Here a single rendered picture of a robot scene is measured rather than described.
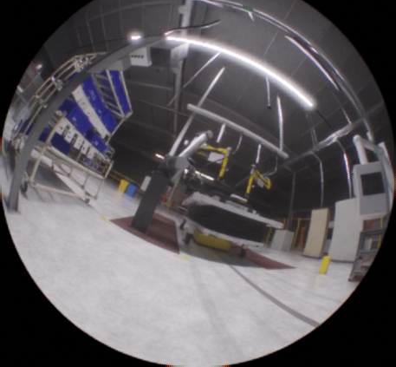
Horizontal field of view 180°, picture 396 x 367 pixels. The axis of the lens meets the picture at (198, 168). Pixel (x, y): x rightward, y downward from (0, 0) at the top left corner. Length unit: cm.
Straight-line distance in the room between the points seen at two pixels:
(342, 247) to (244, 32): 1133
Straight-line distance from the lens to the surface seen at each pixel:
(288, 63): 1006
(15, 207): 108
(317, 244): 569
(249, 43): 988
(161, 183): 188
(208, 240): 265
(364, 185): 242
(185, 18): 787
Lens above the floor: 54
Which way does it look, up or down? 20 degrees up
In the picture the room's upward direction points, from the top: 22 degrees clockwise
